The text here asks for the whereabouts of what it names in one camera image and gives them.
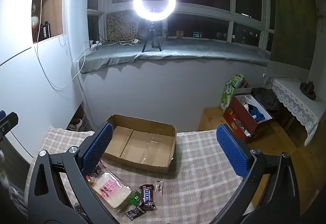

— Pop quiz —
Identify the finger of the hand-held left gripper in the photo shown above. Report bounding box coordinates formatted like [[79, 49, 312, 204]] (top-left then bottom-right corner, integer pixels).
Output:
[[0, 110, 19, 141]]

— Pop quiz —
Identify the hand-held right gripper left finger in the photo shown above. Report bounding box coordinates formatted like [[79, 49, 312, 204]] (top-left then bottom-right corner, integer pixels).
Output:
[[28, 122, 114, 224]]

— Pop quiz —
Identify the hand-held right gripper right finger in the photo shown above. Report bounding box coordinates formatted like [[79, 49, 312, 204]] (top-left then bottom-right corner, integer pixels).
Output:
[[216, 123, 302, 224]]

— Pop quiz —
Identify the sliced bread packet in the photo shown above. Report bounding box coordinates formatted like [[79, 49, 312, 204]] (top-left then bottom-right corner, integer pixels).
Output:
[[91, 169, 133, 209]]

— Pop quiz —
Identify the cardboard box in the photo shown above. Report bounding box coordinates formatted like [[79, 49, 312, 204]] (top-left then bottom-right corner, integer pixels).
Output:
[[104, 114, 177, 174]]

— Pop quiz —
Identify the small black snack packet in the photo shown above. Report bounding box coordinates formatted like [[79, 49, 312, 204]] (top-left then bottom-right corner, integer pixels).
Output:
[[125, 205, 146, 220]]

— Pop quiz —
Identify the white jar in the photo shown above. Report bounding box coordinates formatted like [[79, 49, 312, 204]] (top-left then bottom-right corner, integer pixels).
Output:
[[67, 117, 88, 132]]

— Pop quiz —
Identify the red storage box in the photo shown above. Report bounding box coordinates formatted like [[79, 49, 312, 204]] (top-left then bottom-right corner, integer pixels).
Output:
[[224, 94, 274, 142]]

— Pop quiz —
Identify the checked tablecloth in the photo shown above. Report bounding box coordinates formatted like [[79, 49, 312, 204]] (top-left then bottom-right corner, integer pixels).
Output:
[[24, 125, 270, 224]]

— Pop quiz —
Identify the green carton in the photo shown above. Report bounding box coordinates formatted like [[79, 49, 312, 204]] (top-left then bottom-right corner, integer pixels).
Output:
[[219, 74, 245, 112]]

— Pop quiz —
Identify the yellow green candy packet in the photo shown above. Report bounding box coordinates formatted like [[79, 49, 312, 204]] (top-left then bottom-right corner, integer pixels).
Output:
[[127, 190, 142, 206]]

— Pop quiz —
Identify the black bag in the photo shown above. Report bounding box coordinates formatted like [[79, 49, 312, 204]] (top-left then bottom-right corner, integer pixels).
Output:
[[251, 87, 281, 112]]

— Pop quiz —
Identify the chocolate bar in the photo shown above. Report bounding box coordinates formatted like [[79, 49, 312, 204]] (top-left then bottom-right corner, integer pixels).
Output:
[[138, 184, 156, 211]]

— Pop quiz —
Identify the white lace tablecloth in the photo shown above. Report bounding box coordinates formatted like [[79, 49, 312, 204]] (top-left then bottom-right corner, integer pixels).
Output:
[[270, 78, 326, 147]]

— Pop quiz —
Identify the red white vase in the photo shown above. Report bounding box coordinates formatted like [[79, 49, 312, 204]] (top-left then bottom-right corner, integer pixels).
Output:
[[31, 15, 40, 42]]

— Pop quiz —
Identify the dark teapot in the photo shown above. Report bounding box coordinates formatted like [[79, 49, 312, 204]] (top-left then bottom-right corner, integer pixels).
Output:
[[300, 81, 317, 100]]

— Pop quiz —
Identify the dark wine bottle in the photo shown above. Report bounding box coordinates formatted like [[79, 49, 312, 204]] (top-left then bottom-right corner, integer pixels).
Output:
[[39, 21, 51, 41]]

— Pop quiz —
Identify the grey windowsill mat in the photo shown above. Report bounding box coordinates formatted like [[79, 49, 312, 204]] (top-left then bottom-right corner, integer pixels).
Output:
[[79, 37, 272, 74]]

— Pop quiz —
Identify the leopard print cushion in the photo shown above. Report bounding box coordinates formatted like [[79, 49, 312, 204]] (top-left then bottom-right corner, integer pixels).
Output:
[[106, 11, 140, 42]]

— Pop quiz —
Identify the black tripod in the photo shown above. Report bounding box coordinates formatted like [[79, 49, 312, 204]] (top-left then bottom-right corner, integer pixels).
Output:
[[141, 19, 163, 53]]

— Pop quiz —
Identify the olive curtain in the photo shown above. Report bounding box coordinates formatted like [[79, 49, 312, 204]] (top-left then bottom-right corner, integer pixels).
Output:
[[270, 0, 321, 79]]

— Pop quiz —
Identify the white cable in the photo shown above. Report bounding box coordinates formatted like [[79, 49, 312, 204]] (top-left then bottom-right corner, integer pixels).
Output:
[[34, 0, 86, 89]]

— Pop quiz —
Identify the wooden wall shelf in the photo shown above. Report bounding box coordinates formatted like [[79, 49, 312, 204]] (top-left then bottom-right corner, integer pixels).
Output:
[[32, 0, 69, 44]]

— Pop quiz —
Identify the ring light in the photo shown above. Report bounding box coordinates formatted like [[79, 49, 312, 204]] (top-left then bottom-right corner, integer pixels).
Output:
[[133, 0, 177, 21]]

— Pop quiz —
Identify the white window frame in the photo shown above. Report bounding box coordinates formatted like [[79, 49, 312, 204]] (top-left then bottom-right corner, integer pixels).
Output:
[[87, 0, 275, 51]]

